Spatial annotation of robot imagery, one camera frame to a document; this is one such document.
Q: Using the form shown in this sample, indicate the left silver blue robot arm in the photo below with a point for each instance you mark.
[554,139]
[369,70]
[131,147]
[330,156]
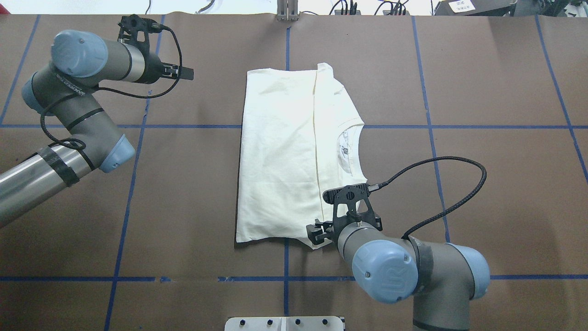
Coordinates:
[83,137]

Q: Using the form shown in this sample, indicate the aluminium frame post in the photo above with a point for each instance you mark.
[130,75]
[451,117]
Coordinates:
[287,10]

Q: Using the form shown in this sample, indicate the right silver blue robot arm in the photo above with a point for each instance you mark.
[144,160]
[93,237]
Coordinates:
[443,278]

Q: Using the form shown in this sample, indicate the far orange black power strip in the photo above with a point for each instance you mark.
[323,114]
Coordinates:
[345,8]

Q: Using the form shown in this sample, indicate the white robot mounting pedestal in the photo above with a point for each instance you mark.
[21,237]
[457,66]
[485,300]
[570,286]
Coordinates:
[286,323]

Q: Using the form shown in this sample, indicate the cream long-sleeve cat shirt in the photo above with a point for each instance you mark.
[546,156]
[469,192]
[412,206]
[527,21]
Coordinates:
[300,138]

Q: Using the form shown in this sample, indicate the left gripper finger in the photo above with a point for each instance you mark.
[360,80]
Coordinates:
[177,72]

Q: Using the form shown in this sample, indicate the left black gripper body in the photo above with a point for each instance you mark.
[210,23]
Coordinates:
[153,72]

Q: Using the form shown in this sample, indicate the dark box with label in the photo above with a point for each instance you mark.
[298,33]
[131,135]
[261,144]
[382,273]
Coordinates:
[483,8]

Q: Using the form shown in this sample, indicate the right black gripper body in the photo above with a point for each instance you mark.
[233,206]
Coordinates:
[316,233]

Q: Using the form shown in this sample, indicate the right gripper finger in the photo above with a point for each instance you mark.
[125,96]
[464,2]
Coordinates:
[320,232]

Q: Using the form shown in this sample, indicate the orange black power strip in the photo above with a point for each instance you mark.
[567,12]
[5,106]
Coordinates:
[345,8]
[392,8]

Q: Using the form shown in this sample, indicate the near orange black power strip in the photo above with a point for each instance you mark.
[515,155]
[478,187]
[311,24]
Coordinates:
[392,8]

